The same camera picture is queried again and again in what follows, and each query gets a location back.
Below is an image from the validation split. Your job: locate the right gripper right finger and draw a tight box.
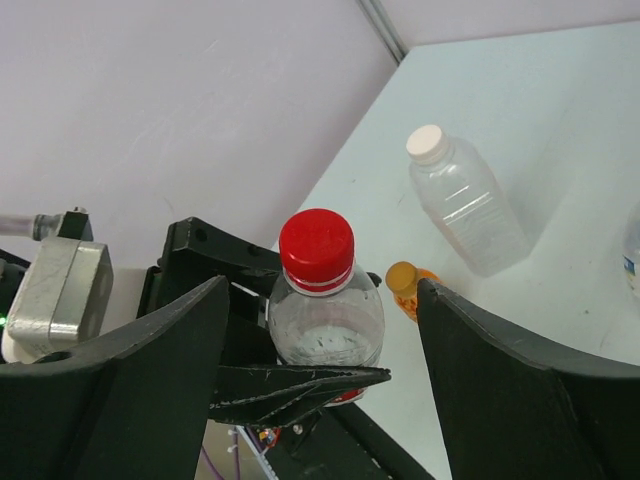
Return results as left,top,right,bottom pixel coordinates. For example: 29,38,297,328
417,279,639,479

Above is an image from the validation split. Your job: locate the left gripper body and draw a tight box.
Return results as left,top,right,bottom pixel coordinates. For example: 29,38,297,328
137,216,311,461

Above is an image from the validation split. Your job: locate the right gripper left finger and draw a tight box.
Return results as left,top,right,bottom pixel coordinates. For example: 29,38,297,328
1,277,229,479

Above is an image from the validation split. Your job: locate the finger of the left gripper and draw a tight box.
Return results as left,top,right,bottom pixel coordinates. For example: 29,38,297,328
209,365,391,428
159,217,282,279

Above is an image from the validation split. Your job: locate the clear bottle red label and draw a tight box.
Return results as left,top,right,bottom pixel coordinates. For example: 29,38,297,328
267,208,386,409

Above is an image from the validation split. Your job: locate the red bottle cap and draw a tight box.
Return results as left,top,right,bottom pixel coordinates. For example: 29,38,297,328
279,208,355,284

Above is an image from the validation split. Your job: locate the water bottle blue cap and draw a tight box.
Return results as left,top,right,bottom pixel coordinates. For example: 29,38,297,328
622,204,640,302

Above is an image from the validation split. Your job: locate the small orange bottle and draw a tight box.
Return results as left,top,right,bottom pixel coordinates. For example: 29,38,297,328
385,261,441,323

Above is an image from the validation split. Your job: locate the square bottle white cap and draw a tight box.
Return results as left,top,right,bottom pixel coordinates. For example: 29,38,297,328
406,125,532,277

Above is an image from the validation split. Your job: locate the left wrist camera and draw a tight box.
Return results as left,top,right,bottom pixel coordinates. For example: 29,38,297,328
1,208,114,363

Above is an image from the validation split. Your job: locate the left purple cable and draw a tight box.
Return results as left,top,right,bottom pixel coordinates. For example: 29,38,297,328
0,212,41,239

